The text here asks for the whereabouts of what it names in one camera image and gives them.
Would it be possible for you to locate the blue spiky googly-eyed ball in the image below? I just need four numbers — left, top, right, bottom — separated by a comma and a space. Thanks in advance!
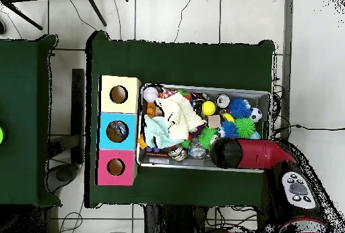
228, 97, 253, 119
219, 121, 238, 139

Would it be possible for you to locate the yellow tennis ball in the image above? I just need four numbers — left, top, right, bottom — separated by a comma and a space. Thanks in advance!
201, 100, 217, 117

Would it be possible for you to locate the cream waffle cloth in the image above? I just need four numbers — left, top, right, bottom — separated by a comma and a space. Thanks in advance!
154, 92, 206, 141

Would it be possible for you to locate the black floor stand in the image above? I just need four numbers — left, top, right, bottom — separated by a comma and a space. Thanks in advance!
48, 68, 86, 165

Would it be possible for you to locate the black folding stand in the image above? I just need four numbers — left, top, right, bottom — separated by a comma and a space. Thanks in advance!
0, 0, 108, 32

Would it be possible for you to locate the green spiky ball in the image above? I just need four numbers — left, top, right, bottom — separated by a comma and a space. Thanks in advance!
234, 117, 256, 139

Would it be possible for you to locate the grey floor strip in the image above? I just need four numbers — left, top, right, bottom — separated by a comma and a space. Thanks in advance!
277, 0, 294, 141

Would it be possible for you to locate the black-and-white soccer ball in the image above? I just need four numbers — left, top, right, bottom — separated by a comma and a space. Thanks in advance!
249, 107, 263, 123

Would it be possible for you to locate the grey round floor base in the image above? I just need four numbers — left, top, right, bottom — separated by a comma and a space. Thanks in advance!
46, 162, 80, 195

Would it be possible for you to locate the black power cable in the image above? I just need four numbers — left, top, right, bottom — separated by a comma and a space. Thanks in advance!
273, 123, 345, 141

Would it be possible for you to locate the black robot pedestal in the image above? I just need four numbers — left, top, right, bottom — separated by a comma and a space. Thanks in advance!
144, 205, 208, 233

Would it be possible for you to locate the dark green tablecloth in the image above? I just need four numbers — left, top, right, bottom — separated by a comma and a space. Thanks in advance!
0, 34, 63, 208
84, 30, 276, 209

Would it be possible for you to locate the mint waffle cloth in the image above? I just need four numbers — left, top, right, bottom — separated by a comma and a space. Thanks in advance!
143, 114, 184, 149

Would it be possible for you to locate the crushed clear plastic bottle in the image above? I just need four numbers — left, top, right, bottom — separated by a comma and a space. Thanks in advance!
188, 138, 207, 160

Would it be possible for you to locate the silver-top soda can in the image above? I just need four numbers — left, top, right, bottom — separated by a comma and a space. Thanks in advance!
215, 94, 231, 108

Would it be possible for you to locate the shallow clear mesh bin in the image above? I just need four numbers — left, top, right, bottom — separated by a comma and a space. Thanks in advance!
135, 83, 272, 174

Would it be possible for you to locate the wooden three-hole box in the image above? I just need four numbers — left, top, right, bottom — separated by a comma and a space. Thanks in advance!
94, 75, 142, 187

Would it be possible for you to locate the white baseball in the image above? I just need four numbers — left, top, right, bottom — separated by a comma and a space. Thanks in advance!
143, 86, 159, 102

